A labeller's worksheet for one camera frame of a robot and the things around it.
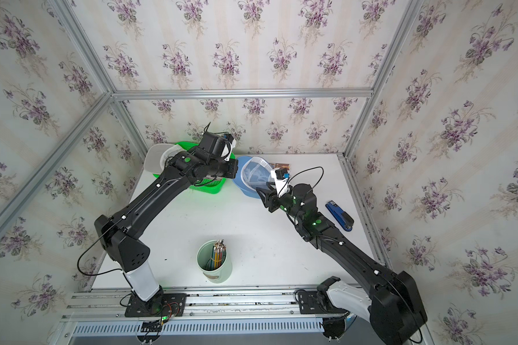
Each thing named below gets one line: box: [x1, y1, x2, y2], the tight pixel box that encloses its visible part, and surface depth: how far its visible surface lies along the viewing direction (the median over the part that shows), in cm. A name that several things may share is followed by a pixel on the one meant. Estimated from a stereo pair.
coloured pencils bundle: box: [205, 239, 227, 271], surface depth 72 cm
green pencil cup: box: [196, 239, 234, 284], surface depth 74 cm
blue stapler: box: [325, 199, 355, 232], surface depth 93 cm
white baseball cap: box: [143, 143, 185, 176], surface depth 107 cm
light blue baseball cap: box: [232, 155, 273, 199], surface depth 97 cm
